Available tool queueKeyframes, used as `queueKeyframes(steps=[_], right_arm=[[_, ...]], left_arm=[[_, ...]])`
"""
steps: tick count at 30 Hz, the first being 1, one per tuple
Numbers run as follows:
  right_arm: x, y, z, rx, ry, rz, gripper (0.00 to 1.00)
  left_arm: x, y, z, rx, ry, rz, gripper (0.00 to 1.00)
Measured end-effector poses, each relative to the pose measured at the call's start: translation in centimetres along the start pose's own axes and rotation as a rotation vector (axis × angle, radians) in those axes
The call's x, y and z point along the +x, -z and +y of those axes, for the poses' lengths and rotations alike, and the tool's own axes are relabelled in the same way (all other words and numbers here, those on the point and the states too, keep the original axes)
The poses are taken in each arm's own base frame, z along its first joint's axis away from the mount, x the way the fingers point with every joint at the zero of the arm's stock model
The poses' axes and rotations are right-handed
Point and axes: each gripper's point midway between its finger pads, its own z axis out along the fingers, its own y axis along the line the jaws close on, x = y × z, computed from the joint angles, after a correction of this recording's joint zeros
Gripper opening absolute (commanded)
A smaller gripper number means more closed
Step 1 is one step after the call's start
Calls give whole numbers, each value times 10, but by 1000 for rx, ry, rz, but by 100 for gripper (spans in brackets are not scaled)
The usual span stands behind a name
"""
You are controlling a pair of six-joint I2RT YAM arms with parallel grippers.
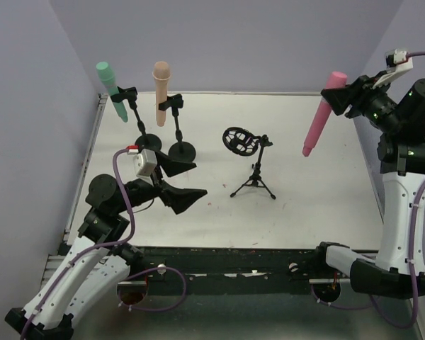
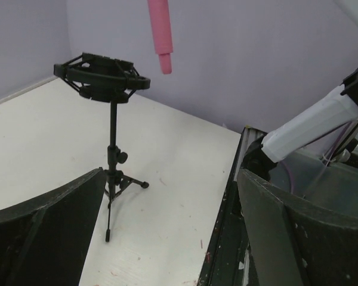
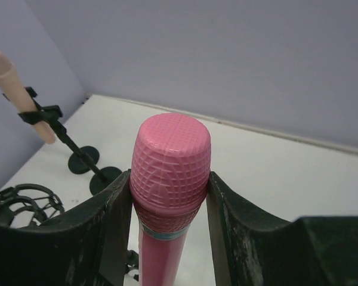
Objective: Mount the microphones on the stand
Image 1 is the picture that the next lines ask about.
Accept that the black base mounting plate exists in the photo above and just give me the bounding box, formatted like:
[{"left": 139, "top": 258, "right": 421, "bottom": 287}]
[{"left": 57, "top": 244, "right": 355, "bottom": 296}]

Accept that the black round-base clip stand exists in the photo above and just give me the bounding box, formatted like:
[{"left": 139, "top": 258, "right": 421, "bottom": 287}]
[{"left": 111, "top": 87, "right": 162, "bottom": 151}]

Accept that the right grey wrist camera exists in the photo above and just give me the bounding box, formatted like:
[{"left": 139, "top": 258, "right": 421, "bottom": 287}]
[{"left": 373, "top": 49, "right": 414, "bottom": 89}]

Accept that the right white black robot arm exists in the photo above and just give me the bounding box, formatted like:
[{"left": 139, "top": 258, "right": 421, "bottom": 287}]
[{"left": 321, "top": 76, "right": 425, "bottom": 300}]

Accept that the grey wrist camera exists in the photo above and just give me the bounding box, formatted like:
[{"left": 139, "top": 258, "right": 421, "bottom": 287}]
[
  {"left": 373, "top": 49, "right": 414, "bottom": 89},
  {"left": 132, "top": 149, "right": 158, "bottom": 178}
]

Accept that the black tripod ring stand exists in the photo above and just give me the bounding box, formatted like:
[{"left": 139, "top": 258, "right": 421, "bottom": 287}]
[{"left": 222, "top": 127, "right": 276, "bottom": 200}]

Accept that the left aluminium rail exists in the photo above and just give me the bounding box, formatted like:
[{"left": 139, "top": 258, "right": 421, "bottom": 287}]
[{"left": 41, "top": 255, "right": 65, "bottom": 285}]

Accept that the peach toy microphone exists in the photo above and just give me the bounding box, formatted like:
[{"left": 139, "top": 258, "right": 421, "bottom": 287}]
[{"left": 152, "top": 61, "right": 171, "bottom": 127}]

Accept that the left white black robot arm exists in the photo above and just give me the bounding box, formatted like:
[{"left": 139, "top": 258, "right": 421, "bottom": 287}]
[{"left": 5, "top": 146, "right": 207, "bottom": 339}]

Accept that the pink toy microphone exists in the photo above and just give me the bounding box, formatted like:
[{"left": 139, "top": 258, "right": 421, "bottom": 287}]
[{"left": 302, "top": 71, "right": 348, "bottom": 157}]

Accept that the green toy microphone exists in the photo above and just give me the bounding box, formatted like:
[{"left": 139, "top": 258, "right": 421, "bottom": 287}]
[{"left": 96, "top": 62, "right": 128, "bottom": 123}]

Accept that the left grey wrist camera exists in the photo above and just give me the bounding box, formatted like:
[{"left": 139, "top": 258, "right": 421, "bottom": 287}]
[{"left": 132, "top": 149, "right": 158, "bottom": 178}]

